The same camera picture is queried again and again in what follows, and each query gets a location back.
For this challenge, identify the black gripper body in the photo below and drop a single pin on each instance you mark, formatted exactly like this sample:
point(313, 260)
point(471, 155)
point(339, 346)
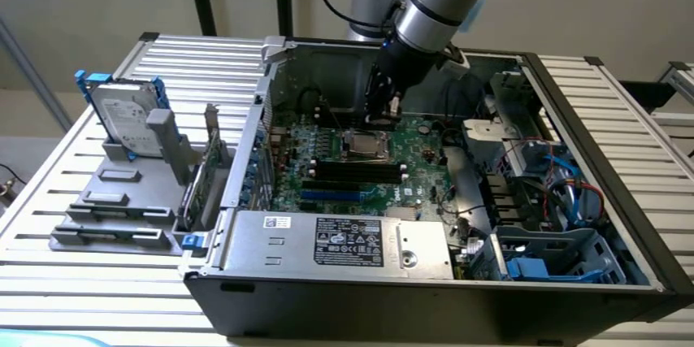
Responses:
point(403, 66)

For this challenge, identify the square CPU chip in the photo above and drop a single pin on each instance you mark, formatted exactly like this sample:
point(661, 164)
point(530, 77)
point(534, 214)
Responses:
point(386, 120)

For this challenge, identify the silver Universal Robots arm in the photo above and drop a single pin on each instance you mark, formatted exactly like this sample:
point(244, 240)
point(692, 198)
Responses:
point(434, 1)

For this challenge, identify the metal CPU socket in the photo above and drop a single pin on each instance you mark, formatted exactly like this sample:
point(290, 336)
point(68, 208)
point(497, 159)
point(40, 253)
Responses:
point(370, 148)

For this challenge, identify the black RAM slot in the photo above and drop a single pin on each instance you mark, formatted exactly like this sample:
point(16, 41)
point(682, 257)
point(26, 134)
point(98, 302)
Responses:
point(358, 169)
point(358, 175)
point(358, 181)
point(358, 163)

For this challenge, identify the blue expansion slot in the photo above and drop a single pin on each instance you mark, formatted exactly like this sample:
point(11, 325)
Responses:
point(331, 195)

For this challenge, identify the black fan shroud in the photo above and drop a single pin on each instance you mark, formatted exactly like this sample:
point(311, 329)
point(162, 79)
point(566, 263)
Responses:
point(339, 87)

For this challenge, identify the green Dell motherboard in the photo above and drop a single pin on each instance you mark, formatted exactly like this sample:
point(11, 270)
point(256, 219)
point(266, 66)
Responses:
point(411, 168)

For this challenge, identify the silver optical drive cage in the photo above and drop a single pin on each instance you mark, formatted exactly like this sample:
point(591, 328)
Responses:
point(505, 131)

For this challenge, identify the silver power supply unit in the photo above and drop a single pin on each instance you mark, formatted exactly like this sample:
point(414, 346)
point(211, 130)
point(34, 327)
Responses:
point(325, 245)

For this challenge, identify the green graphics card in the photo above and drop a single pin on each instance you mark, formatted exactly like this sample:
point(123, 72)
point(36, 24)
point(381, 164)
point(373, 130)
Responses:
point(203, 184)

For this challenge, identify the grey disk bay cage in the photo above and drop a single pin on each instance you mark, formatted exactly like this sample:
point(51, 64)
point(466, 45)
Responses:
point(558, 253)

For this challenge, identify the black open PC case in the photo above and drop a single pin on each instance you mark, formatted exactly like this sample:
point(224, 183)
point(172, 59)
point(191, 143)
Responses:
point(411, 306)

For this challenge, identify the grey plastic parts rack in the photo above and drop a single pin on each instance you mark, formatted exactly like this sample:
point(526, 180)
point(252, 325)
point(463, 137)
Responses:
point(119, 209)

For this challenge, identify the teal plastic object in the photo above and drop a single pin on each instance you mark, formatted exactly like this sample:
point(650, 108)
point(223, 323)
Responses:
point(48, 339)

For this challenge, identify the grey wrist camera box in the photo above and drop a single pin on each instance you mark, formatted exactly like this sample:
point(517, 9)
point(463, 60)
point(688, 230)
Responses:
point(454, 65)

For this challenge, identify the silver hard disk blue bracket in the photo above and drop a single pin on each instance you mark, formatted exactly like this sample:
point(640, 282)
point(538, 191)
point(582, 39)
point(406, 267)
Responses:
point(127, 119)

